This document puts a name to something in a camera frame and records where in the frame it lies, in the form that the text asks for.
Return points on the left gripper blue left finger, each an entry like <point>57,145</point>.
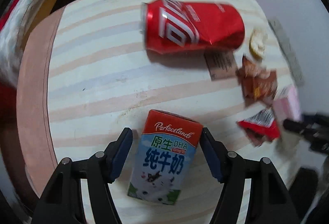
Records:
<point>61,200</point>

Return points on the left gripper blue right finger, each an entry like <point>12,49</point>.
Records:
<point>269,200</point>

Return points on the red snack wrapper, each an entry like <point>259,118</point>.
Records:
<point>260,128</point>

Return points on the brown snack wrapper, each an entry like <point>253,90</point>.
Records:
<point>257,83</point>

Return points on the cream peel scrap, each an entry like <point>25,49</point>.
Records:
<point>257,43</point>

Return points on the blue white milk carton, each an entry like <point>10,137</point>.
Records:
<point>165,152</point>

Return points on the red cola can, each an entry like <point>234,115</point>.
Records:
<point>171,26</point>

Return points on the pink tissue pack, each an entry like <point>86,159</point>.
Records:
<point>286,104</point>

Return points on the brown label tag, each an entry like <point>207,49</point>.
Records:
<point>221,64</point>

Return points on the checkered bed mattress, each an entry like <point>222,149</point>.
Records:
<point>20,18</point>

